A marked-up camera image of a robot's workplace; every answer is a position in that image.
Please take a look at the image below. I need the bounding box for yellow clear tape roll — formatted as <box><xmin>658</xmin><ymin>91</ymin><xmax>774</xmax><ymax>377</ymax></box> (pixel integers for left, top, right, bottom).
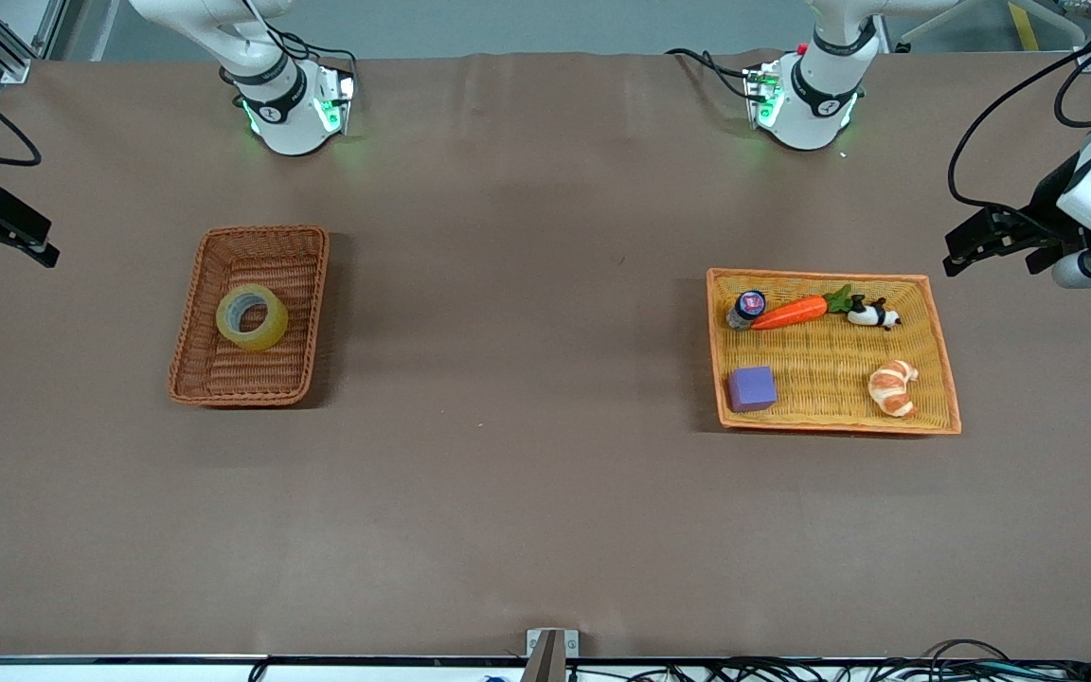
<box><xmin>215</xmin><ymin>283</ymin><xmax>290</xmax><ymax>352</ymax></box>

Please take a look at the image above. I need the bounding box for orange wicker basket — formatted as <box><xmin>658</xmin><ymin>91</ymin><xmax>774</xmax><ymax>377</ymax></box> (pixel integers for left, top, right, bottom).
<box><xmin>706</xmin><ymin>268</ymin><xmax>963</xmax><ymax>437</ymax></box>

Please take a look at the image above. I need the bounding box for brown wicker basket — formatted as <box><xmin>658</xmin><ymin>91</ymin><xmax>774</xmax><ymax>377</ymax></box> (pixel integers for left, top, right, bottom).
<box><xmin>167</xmin><ymin>224</ymin><xmax>331</xmax><ymax>408</ymax></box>

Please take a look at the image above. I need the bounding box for black white panda toy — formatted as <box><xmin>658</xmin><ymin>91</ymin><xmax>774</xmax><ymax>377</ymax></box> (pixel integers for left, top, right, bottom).
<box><xmin>847</xmin><ymin>295</ymin><xmax>903</xmax><ymax>331</ymax></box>

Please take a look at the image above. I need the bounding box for toy croissant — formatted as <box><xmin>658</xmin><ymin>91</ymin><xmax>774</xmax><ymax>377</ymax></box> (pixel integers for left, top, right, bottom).
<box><xmin>867</xmin><ymin>359</ymin><xmax>920</xmax><ymax>419</ymax></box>

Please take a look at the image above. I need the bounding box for orange toy carrot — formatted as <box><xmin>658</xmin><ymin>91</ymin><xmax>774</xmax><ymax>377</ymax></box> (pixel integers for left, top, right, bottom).
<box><xmin>750</xmin><ymin>284</ymin><xmax>854</xmax><ymax>332</ymax></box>

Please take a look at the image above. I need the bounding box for grey metal stand leg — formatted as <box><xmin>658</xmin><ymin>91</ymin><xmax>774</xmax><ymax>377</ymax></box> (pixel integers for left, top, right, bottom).
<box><xmin>1019</xmin><ymin>0</ymin><xmax>1089</xmax><ymax>46</ymax></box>

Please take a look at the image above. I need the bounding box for small bottle blue cap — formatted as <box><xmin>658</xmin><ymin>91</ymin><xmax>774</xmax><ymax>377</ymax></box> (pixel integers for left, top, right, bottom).
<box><xmin>725</xmin><ymin>290</ymin><xmax>767</xmax><ymax>332</ymax></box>

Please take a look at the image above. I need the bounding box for purple cube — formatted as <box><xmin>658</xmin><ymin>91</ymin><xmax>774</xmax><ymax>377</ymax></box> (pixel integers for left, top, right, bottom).
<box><xmin>727</xmin><ymin>366</ymin><xmax>778</xmax><ymax>414</ymax></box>

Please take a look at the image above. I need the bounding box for brown table cover mat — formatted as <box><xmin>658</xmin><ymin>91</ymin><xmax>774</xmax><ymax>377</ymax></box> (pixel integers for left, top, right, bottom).
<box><xmin>0</xmin><ymin>49</ymin><xmax>1091</xmax><ymax>661</ymax></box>

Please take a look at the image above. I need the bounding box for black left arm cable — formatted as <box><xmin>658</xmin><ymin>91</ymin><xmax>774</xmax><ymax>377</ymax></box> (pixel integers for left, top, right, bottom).
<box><xmin>947</xmin><ymin>28</ymin><xmax>1091</xmax><ymax>233</ymax></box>

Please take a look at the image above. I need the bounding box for black base cable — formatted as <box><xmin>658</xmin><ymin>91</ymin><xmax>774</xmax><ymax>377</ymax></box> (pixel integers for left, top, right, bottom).
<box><xmin>276</xmin><ymin>33</ymin><xmax>363</xmax><ymax>82</ymax></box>
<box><xmin>666</xmin><ymin>47</ymin><xmax>757</xmax><ymax>101</ymax></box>

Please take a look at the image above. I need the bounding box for black cable bundle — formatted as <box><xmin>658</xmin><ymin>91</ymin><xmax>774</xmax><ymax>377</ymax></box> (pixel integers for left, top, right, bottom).
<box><xmin>564</xmin><ymin>639</ymin><xmax>1091</xmax><ymax>682</ymax></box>

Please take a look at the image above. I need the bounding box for grey metal bracket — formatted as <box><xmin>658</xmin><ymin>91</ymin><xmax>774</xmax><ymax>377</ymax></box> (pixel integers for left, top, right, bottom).
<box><xmin>524</xmin><ymin>628</ymin><xmax>581</xmax><ymax>682</ymax></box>

